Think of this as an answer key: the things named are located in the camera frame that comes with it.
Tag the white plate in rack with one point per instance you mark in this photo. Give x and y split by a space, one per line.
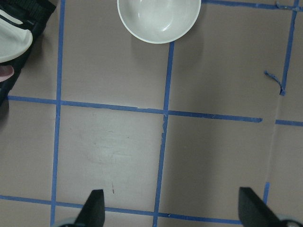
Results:
15 36

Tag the black dish rack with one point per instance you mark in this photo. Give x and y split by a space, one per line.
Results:
37 13

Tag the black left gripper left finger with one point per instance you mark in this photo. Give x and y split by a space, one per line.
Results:
93 212

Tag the pink plate in rack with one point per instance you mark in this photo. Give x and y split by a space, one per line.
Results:
6 71

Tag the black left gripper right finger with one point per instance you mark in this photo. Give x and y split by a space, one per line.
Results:
253 212

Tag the white ceramic bowl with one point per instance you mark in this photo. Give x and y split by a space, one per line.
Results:
158 21

